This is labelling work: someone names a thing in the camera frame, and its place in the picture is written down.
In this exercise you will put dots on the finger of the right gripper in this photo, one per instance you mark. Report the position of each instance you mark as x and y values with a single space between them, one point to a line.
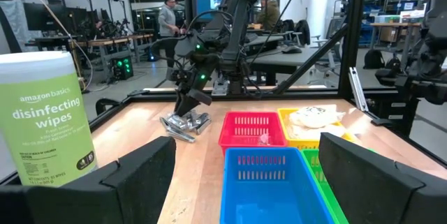
190 105
179 105

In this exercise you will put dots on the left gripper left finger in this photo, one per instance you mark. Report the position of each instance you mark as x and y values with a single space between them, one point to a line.
146 182

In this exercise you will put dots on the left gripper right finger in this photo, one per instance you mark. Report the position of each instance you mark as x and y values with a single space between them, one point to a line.
363 189

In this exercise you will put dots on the silver nail clipper bag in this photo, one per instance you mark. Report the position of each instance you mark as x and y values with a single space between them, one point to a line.
179 134
181 123
264 140
203 121

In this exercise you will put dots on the white cotton pads bag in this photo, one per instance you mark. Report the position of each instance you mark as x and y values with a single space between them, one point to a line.
314 114
307 131

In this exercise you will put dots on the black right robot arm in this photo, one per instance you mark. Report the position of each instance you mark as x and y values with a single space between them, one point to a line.
237 14

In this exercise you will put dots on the green plastic basket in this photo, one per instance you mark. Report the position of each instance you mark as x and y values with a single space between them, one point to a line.
318 178

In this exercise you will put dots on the red plastic basket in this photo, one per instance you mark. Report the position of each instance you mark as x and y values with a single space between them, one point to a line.
244 136

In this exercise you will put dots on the black computer green lights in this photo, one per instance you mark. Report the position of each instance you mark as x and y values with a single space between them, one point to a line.
122 68

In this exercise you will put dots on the person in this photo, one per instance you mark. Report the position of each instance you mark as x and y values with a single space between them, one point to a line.
98 28
167 18
269 14

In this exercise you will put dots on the yellow plastic basket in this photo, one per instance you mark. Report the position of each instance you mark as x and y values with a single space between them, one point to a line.
297 142

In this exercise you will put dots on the black cabinet with stickers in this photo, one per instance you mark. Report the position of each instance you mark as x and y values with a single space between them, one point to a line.
384 109

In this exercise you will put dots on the grey office desk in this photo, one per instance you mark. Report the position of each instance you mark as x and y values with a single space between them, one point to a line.
279 61

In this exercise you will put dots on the blue plastic basket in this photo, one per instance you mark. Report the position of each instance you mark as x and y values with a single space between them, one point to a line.
272 196

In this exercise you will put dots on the long wooden workbench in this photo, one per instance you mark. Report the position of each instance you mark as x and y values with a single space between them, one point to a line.
115 39

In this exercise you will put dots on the black computer mouse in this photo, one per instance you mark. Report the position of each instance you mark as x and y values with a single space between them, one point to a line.
291 50

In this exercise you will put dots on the green disinfecting wipes canister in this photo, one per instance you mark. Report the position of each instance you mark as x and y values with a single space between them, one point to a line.
45 119

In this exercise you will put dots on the black backpack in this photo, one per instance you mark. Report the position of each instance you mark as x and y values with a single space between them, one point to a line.
393 64
373 60

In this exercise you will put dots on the black mechanical stand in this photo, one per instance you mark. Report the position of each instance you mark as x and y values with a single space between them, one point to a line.
429 60

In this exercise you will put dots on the brown cardboard box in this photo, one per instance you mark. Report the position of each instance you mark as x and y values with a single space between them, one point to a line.
388 35

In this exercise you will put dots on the wooden side table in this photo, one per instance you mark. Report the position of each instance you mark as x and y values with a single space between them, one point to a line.
394 24

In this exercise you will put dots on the grey tarp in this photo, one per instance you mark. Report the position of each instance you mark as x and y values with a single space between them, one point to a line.
15 18

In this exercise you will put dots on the black curved bracket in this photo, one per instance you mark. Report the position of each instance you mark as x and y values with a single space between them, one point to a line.
104 100

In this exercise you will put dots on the silver metal bracket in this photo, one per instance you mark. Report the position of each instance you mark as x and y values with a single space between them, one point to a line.
358 91

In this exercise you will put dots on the black aluminium rig frame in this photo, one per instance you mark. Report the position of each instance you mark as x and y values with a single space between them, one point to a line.
352 42

